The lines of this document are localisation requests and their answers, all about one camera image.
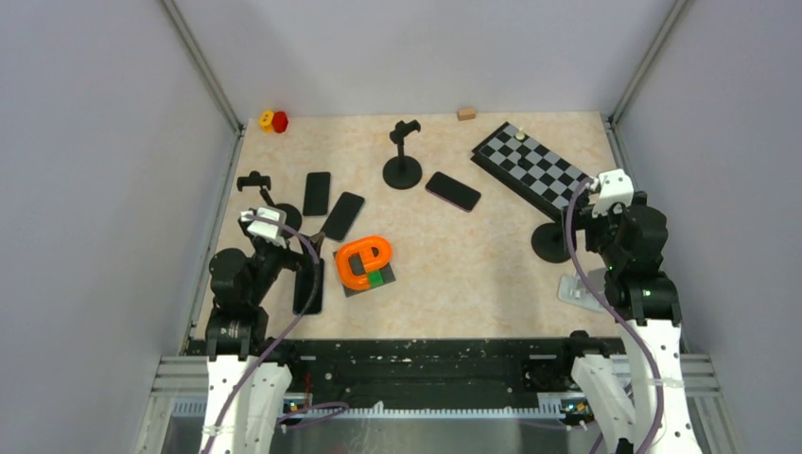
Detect red toy block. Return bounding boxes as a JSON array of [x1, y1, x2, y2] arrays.
[[270, 111, 288, 133]]

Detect green building brick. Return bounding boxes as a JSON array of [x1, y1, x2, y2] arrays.
[[367, 271, 385, 288]]

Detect grey building baseplate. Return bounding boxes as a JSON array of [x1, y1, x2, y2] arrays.
[[337, 254, 396, 298]]

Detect orange plastic ring toy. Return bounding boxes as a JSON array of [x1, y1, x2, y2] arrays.
[[334, 236, 395, 295]]

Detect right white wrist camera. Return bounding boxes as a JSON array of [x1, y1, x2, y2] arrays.
[[589, 168, 635, 218]]

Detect teal edged black phone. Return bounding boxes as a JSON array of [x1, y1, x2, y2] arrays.
[[322, 192, 365, 242]]

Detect black phone with purple edge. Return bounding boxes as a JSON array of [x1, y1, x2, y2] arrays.
[[425, 171, 481, 213]]

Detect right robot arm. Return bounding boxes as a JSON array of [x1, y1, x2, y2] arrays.
[[554, 201, 702, 453]]

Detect black phone lower left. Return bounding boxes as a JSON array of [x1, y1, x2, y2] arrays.
[[292, 259, 325, 315]]

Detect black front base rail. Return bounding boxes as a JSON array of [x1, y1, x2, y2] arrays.
[[185, 337, 628, 411]]

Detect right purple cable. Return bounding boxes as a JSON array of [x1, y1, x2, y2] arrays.
[[566, 178, 666, 454]]

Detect black phone stand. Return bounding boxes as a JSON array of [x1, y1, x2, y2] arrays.
[[235, 170, 304, 234], [531, 184, 592, 264], [382, 119, 423, 190]]

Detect white plastic phone holder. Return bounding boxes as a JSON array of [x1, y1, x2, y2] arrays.
[[557, 275, 605, 313]]

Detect black grey chessboard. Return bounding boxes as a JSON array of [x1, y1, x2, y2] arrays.
[[471, 122, 587, 221]]

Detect small wooden block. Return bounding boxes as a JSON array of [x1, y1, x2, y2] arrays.
[[457, 108, 478, 121]]

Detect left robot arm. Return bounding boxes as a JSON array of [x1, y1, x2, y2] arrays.
[[200, 233, 323, 453]]

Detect black phone upper left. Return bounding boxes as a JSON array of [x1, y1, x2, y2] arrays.
[[302, 171, 331, 217]]

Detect yellow toy block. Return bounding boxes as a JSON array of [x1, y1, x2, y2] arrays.
[[258, 110, 275, 133]]

